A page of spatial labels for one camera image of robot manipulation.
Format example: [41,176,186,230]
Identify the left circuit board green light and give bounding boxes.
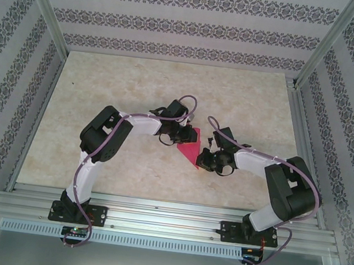
[61,225,90,239]

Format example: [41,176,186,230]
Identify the aluminium side rail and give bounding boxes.
[269,76,346,231]
[6,50,67,196]

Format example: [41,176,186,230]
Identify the right aluminium frame post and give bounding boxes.
[295,0,354,97]

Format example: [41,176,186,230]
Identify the right circuit board red wires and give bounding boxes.
[241,247,265,265]

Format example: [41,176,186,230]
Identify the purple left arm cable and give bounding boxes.
[61,80,201,264]

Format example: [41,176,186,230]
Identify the left aluminium frame post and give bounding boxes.
[6,0,76,57]

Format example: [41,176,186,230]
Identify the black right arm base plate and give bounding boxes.
[217,220,280,250]

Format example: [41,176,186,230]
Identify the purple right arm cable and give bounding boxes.
[188,115,331,265]

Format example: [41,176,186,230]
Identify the slotted grey cable duct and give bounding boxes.
[0,216,244,260]

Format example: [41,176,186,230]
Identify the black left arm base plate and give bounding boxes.
[49,199,110,229]

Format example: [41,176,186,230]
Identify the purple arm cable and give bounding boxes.
[188,115,331,265]
[61,80,201,264]

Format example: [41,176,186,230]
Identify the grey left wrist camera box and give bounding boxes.
[181,113,197,129]

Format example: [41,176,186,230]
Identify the aluminium mounting rail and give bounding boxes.
[0,177,345,261]

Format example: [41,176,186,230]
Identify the aluminium frame post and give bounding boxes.
[6,0,76,57]
[295,0,354,97]

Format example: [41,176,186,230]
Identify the pink paper sheet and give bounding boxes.
[174,125,207,170]

